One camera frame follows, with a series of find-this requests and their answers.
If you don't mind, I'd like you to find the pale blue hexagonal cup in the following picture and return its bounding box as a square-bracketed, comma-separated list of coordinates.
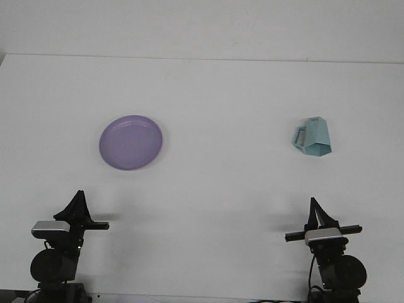
[290, 116, 333, 157]

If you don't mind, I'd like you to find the purple round plate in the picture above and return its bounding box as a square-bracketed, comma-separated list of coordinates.
[98, 114, 164, 172]

